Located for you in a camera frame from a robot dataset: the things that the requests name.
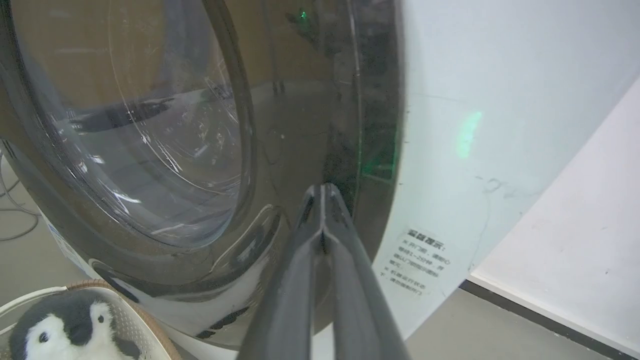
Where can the white perforated laundry basket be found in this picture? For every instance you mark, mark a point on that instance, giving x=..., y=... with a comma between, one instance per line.
x=135, y=325

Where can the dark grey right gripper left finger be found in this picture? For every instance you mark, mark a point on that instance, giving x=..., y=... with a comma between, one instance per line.
x=285, y=300

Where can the white warning label sticker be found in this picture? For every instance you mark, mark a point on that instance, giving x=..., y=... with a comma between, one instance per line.
x=416, y=264

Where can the black white penguin plush toy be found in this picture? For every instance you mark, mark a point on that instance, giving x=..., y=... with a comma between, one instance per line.
x=70, y=327

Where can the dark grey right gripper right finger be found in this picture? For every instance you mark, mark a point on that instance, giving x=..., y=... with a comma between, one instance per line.
x=362, y=300

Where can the white washing machine body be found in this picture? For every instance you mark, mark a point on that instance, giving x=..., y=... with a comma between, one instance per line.
x=465, y=130

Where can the round glass washing machine door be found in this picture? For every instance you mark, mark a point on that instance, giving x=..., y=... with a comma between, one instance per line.
x=165, y=150

